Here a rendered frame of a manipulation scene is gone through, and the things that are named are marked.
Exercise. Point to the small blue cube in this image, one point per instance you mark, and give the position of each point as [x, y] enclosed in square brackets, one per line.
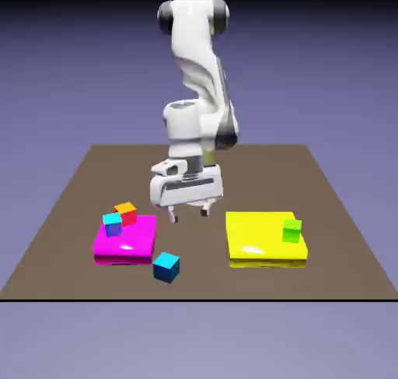
[112, 225]

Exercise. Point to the small green cube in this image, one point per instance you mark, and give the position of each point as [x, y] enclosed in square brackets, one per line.
[291, 230]

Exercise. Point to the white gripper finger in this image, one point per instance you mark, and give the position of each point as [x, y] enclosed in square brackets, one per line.
[172, 214]
[206, 207]

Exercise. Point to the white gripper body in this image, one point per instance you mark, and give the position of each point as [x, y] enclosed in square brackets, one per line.
[186, 188]

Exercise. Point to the small red cube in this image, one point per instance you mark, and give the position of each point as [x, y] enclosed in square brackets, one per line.
[127, 213]

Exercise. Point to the large yellow box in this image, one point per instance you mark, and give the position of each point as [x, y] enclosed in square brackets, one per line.
[261, 239]

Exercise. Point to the large magenta box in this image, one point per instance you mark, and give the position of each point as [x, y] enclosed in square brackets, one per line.
[126, 240]

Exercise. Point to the small teal cube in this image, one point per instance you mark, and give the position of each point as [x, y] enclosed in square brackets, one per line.
[166, 267]

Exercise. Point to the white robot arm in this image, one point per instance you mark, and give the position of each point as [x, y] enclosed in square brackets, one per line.
[192, 74]

